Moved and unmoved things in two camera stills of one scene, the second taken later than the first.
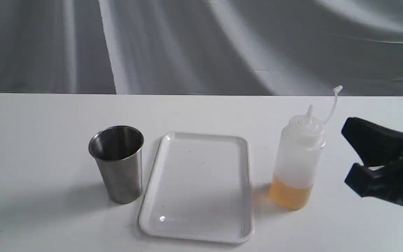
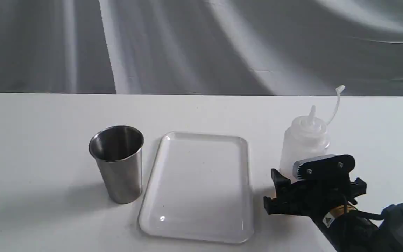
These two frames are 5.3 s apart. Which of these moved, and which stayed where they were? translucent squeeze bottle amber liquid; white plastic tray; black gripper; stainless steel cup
Moved: black gripper
Stayed: white plastic tray; translucent squeeze bottle amber liquid; stainless steel cup
